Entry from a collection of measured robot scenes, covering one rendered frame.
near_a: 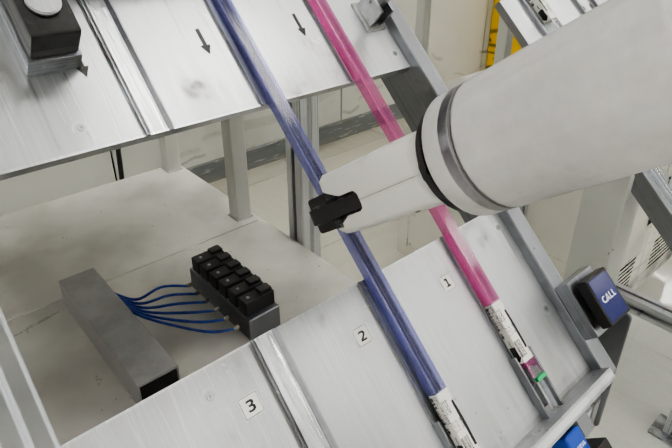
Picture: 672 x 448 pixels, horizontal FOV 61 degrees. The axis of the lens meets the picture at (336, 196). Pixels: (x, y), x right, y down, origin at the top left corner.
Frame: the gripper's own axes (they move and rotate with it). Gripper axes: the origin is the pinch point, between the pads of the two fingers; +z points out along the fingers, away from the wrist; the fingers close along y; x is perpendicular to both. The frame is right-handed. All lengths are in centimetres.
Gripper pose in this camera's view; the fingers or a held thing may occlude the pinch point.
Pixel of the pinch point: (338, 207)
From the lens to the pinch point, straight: 49.7
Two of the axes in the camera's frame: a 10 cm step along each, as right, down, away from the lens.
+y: -7.5, 3.1, -5.8
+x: 3.9, 9.2, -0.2
